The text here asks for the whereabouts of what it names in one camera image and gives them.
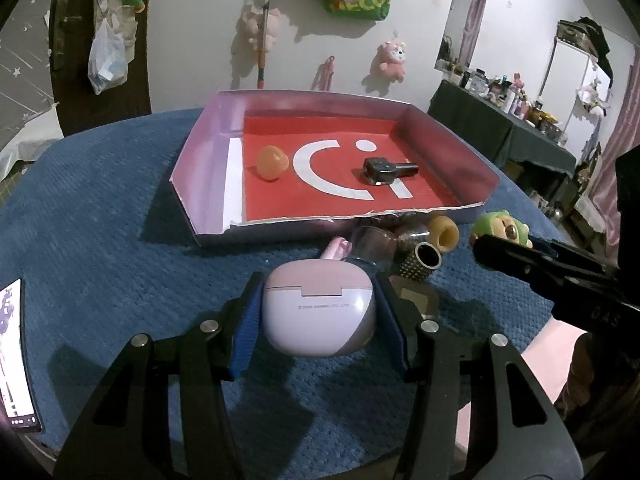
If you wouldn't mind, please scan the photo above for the pink earbud case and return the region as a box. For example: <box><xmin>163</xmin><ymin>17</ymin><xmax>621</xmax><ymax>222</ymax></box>
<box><xmin>262</xmin><ymin>258</ymin><xmax>377</xmax><ymax>357</ymax></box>

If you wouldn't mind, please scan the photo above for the pink plush toy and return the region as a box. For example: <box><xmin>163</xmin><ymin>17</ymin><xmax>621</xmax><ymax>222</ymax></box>
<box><xmin>240</xmin><ymin>5</ymin><xmax>291</xmax><ymax>53</ymax></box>

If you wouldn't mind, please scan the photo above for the black door handle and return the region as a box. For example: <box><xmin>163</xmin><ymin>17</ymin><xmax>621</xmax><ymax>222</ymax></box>
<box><xmin>52</xmin><ymin>0</ymin><xmax>83</xmax><ymax>73</ymax></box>

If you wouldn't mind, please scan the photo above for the orange and grey stick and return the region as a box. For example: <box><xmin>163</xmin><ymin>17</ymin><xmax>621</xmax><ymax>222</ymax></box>
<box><xmin>256</xmin><ymin>0</ymin><xmax>273</xmax><ymax>90</ymax></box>

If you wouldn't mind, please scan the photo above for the pink tassel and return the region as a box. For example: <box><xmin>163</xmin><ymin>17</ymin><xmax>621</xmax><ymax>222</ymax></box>
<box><xmin>312</xmin><ymin>56</ymin><xmax>336</xmax><ymax>92</ymax></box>

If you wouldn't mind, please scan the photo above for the person's right forearm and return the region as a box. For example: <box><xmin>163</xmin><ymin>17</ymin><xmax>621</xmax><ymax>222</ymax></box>
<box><xmin>564</xmin><ymin>334</ymin><xmax>602</xmax><ymax>422</ymax></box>

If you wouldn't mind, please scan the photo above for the pink-capped nail polish bottle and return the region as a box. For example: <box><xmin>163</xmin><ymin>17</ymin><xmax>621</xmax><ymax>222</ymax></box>
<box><xmin>320</xmin><ymin>236</ymin><xmax>353</xmax><ymax>262</ymax></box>

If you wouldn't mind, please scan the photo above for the small black dropper bottle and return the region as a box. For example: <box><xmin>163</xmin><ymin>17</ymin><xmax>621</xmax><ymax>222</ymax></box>
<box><xmin>361</xmin><ymin>157</ymin><xmax>420</xmax><ymax>187</ymax></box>

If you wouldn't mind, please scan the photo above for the orange round lid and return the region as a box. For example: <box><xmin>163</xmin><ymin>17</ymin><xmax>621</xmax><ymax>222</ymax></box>
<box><xmin>256</xmin><ymin>145</ymin><xmax>290</xmax><ymax>181</ymax></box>

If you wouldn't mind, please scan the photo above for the grey star-print curtain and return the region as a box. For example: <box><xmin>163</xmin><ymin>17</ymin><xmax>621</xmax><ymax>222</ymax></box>
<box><xmin>0</xmin><ymin>0</ymin><xmax>66</xmax><ymax>161</ymax></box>

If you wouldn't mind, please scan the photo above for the green toy figure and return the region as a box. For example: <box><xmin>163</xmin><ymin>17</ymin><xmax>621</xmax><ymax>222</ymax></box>
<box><xmin>470</xmin><ymin>210</ymin><xmax>535</xmax><ymax>250</ymax></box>

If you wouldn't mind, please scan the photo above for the clear plastic bag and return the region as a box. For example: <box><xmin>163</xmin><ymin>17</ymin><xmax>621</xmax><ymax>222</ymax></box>
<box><xmin>87</xmin><ymin>19</ymin><xmax>128</xmax><ymax>96</ymax></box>

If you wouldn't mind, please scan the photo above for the dark bottle with yellow cap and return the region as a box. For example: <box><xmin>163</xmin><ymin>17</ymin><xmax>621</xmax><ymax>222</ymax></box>
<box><xmin>395</xmin><ymin>215</ymin><xmax>460</xmax><ymax>253</ymax></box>

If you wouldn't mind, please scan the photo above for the person's pink clothing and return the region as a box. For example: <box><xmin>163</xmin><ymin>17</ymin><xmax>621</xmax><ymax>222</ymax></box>
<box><xmin>520</xmin><ymin>317</ymin><xmax>591</xmax><ymax>411</ymax></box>

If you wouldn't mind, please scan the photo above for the smartphone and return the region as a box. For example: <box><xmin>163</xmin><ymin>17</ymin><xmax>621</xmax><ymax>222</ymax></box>
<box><xmin>0</xmin><ymin>278</ymin><xmax>43</xmax><ymax>433</ymax></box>

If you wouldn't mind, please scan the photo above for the wall mirror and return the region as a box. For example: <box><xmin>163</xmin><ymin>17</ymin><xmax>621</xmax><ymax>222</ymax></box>
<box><xmin>434</xmin><ymin>0</ymin><xmax>490</xmax><ymax>73</ymax></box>

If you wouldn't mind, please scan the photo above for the pink plush pig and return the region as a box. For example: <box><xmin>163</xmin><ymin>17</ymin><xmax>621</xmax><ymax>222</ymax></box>
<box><xmin>371</xmin><ymin>39</ymin><xmax>408</xmax><ymax>82</ymax></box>

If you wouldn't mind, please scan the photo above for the dark brown door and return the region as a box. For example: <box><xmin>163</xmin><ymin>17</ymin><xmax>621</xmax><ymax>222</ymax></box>
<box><xmin>50</xmin><ymin>0</ymin><xmax>153</xmax><ymax>138</ymax></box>

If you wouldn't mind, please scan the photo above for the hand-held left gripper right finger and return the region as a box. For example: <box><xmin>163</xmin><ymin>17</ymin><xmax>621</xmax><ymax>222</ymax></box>
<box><xmin>372</xmin><ymin>272</ymin><xmax>586</xmax><ymax>480</ymax></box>

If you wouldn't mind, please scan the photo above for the pink cardboard box red bottom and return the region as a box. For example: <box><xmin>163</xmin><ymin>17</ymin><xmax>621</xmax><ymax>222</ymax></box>
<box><xmin>169</xmin><ymin>89</ymin><xmax>502</xmax><ymax>248</ymax></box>

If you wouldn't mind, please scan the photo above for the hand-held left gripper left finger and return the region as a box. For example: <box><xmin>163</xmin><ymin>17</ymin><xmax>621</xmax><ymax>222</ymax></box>
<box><xmin>52</xmin><ymin>271</ymin><xmax>266</xmax><ymax>480</ymax></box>

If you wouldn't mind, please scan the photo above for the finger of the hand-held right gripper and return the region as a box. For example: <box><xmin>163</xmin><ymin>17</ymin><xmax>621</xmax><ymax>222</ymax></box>
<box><xmin>472</xmin><ymin>235</ymin><xmax>567</xmax><ymax>294</ymax></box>
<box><xmin>531</xmin><ymin>239</ymin><xmax>619</xmax><ymax>282</ymax></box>

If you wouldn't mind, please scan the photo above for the clear plastic cup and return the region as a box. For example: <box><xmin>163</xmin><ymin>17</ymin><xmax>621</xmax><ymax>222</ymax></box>
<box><xmin>345</xmin><ymin>226</ymin><xmax>398</xmax><ymax>276</ymax></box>

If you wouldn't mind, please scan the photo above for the white cabinet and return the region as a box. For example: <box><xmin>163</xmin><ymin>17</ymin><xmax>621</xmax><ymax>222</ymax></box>
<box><xmin>547</xmin><ymin>37</ymin><xmax>608</xmax><ymax>161</ymax></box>

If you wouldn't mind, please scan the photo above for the black bag on cabinet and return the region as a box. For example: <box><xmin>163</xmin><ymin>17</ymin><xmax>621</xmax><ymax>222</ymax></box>
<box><xmin>557</xmin><ymin>16</ymin><xmax>613</xmax><ymax>78</ymax></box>

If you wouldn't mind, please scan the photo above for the row of cosmetic bottles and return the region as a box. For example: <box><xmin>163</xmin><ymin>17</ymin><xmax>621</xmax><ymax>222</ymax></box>
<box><xmin>435</xmin><ymin>57</ymin><xmax>566</xmax><ymax>136</ymax></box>

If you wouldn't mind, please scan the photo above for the dark cloth covered table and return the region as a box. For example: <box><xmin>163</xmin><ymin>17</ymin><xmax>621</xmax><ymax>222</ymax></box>
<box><xmin>427</xmin><ymin>79</ymin><xmax>577</xmax><ymax>178</ymax></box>

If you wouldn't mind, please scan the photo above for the white cloth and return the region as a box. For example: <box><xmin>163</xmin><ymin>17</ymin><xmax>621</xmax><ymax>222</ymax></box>
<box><xmin>0</xmin><ymin>105</ymin><xmax>63</xmax><ymax>181</ymax></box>

